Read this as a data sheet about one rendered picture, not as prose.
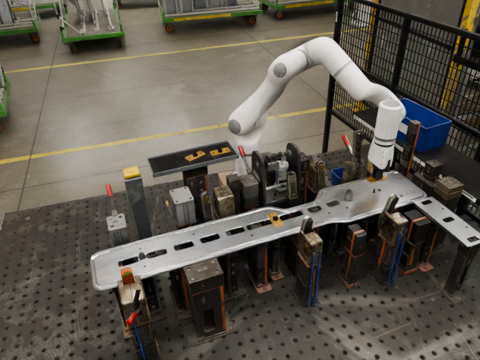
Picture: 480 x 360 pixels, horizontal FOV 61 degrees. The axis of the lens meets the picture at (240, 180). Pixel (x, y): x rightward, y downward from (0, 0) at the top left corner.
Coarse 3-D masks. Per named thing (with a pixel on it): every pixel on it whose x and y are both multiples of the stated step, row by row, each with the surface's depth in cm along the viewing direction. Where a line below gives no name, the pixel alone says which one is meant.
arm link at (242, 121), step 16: (272, 64) 163; (288, 64) 160; (304, 64) 167; (272, 80) 169; (288, 80) 165; (256, 96) 182; (272, 96) 178; (240, 112) 188; (256, 112) 185; (240, 128) 189
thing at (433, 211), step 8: (424, 200) 169; (432, 200) 169; (424, 208) 165; (432, 208) 165; (440, 208) 165; (432, 216) 161; (440, 216) 161; (448, 216) 161; (456, 216) 160; (440, 224) 157; (448, 224) 157; (456, 224) 157; (464, 224) 156; (448, 232) 154; (456, 232) 153; (464, 232) 153; (472, 232) 153; (456, 240) 151; (464, 240) 150
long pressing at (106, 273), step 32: (320, 192) 176; (384, 192) 175; (416, 192) 174; (224, 224) 161; (288, 224) 160; (320, 224) 160; (96, 256) 148; (128, 256) 148; (160, 256) 147; (192, 256) 147; (96, 288) 137
